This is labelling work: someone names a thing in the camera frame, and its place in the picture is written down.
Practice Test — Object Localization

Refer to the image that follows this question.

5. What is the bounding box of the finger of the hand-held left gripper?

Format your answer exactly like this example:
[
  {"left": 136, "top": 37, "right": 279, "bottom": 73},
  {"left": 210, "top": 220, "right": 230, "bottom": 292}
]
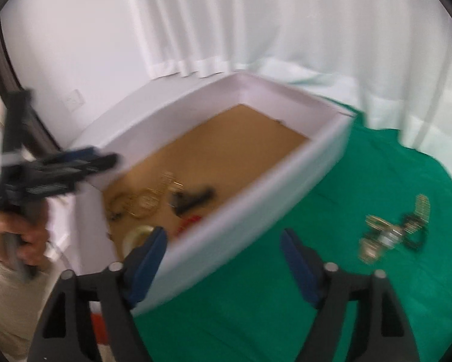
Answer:
[
  {"left": 39, "top": 146, "right": 120, "bottom": 176},
  {"left": 7, "top": 173, "right": 84, "bottom": 200}
]

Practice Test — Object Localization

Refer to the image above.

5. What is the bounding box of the green velvet cloth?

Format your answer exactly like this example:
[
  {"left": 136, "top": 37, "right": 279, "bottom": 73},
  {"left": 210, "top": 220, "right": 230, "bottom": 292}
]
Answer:
[{"left": 133, "top": 100, "right": 452, "bottom": 362}]

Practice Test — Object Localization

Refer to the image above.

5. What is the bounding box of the person's left hand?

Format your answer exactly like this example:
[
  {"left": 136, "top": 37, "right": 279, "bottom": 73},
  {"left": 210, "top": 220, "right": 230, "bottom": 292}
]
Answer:
[{"left": 0, "top": 200, "right": 50, "bottom": 272}]

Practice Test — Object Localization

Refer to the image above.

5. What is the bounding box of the gold chain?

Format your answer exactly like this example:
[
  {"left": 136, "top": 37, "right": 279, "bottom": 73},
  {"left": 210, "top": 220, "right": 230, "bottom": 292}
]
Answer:
[{"left": 414, "top": 194, "right": 433, "bottom": 224}]

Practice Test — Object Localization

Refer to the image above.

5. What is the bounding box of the dark wrist watch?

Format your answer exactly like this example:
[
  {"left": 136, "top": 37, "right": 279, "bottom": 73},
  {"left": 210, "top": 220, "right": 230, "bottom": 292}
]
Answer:
[{"left": 170, "top": 185, "right": 216, "bottom": 217}]

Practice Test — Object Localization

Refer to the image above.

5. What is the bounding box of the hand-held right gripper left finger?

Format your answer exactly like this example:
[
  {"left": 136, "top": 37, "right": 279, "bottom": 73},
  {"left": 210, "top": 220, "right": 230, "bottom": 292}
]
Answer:
[{"left": 30, "top": 226, "right": 168, "bottom": 362}]

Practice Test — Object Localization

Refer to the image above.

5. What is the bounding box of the gold bangle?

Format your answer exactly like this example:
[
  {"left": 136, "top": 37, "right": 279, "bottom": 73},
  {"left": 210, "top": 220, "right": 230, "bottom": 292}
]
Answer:
[{"left": 130, "top": 192, "right": 162, "bottom": 219}]

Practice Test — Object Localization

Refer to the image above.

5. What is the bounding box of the white wall socket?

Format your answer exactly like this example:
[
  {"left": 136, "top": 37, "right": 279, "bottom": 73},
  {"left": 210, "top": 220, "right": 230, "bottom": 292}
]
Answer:
[{"left": 65, "top": 89, "right": 86, "bottom": 112}]

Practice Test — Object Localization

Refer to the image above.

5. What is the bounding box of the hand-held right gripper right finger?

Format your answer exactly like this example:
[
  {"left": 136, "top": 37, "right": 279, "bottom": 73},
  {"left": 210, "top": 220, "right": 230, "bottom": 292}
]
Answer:
[{"left": 280, "top": 229, "right": 421, "bottom": 362}]

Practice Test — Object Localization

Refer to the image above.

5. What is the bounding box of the white curtain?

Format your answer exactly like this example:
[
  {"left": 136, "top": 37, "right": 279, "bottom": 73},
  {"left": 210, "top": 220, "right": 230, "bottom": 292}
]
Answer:
[{"left": 122, "top": 0, "right": 452, "bottom": 151}]

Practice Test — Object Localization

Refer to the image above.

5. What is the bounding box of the red round ornament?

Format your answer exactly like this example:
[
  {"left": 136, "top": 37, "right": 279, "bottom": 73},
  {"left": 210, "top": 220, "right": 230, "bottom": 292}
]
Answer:
[{"left": 176, "top": 215, "right": 204, "bottom": 235}]

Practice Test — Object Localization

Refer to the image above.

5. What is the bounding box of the dark wooden frame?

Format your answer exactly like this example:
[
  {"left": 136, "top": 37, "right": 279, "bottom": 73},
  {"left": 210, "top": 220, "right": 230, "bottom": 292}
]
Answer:
[{"left": 0, "top": 15, "right": 62, "bottom": 155}]

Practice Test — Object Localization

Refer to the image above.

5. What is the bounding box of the white cardboard box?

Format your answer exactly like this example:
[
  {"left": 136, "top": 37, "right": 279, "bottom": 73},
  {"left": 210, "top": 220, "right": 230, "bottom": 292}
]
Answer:
[{"left": 74, "top": 71, "right": 354, "bottom": 315}]

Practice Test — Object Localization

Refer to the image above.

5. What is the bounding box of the person's left forearm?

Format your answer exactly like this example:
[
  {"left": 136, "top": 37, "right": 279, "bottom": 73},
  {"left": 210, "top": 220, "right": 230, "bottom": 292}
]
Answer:
[{"left": 0, "top": 251, "right": 62, "bottom": 359}]

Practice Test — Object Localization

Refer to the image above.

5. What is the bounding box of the pale jade bangle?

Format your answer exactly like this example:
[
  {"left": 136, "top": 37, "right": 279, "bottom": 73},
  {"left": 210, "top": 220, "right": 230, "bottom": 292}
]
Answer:
[{"left": 122, "top": 225, "right": 155, "bottom": 255}]

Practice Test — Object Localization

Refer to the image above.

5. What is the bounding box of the black bead bracelet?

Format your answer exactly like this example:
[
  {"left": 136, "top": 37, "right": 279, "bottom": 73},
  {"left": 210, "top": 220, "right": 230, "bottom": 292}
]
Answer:
[{"left": 399, "top": 214, "right": 429, "bottom": 254}]

